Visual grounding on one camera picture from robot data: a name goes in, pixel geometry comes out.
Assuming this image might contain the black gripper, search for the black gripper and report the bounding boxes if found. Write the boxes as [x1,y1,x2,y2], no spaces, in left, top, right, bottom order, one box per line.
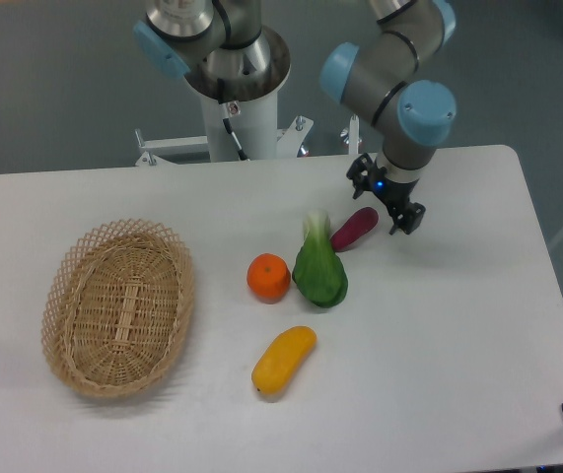
[346,153,426,235]

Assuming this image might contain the green bok choy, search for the green bok choy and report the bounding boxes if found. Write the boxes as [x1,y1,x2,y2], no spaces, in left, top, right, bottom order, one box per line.
[292,210,348,308]

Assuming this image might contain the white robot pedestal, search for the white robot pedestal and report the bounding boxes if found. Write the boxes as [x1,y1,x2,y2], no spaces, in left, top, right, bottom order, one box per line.
[133,22,314,166]

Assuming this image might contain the orange tangerine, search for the orange tangerine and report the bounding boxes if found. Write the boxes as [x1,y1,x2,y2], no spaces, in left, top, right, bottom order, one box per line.
[246,253,291,303]

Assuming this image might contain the yellow mango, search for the yellow mango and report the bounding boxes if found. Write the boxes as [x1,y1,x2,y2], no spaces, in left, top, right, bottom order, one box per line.
[251,326,317,396]

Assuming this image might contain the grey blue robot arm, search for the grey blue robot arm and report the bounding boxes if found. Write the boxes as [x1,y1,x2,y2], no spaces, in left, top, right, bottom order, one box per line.
[133,1,457,233]

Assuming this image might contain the woven wicker basket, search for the woven wicker basket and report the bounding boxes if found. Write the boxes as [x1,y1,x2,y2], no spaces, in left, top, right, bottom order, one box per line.
[40,219,195,398]

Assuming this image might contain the black cable on pedestal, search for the black cable on pedestal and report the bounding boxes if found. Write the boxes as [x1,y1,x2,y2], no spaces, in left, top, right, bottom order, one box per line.
[215,77,251,162]

